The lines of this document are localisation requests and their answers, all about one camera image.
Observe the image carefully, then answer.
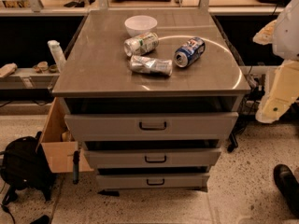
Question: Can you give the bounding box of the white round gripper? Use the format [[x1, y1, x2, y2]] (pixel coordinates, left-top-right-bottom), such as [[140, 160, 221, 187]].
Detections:
[[253, 0, 299, 123]]

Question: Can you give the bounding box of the grey drawer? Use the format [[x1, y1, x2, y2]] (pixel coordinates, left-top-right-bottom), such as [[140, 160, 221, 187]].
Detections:
[[85, 140, 221, 169], [96, 167, 209, 190], [64, 112, 238, 141]]

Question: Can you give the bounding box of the grey top drawer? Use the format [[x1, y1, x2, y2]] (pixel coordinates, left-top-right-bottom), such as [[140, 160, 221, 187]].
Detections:
[[64, 112, 238, 141]]

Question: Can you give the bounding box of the grey drawer cabinet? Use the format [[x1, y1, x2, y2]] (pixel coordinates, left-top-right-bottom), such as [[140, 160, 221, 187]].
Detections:
[[50, 8, 252, 193]]

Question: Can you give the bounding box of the grey bottom drawer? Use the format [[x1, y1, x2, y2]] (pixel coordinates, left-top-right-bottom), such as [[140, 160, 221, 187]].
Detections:
[[96, 167, 209, 190]]

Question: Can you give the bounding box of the blue pepsi can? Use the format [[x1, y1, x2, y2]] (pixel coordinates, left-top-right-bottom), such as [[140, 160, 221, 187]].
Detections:
[[174, 37, 206, 68]]

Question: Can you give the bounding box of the black shoe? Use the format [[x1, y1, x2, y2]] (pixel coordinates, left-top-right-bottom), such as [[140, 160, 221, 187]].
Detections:
[[274, 164, 299, 217]]

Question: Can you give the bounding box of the silver green crushed can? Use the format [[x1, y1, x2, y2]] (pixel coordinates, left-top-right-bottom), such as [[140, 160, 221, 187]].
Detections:
[[124, 32, 159, 57]]

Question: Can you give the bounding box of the white bowl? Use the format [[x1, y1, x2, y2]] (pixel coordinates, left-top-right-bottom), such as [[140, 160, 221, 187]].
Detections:
[[124, 15, 158, 37]]

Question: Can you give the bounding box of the brown cardboard box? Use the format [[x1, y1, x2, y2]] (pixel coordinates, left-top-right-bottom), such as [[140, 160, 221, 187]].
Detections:
[[39, 99, 93, 173]]

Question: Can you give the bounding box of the grey low shelf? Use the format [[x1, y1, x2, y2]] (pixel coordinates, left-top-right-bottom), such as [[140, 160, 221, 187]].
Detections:
[[0, 68, 59, 90]]

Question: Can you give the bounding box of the black backpack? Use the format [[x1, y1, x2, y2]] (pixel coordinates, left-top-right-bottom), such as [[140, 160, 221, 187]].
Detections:
[[0, 132, 56, 205]]

